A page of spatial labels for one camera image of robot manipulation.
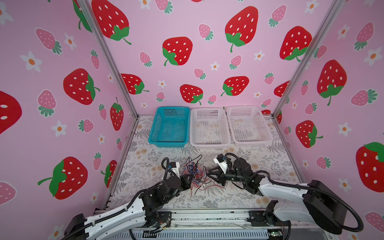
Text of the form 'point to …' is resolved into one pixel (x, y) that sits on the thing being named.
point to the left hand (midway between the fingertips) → (195, 176)
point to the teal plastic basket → (171, 127)
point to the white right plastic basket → (247, 126)
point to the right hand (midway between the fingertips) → (207, 173)
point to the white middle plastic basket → (209, 128)
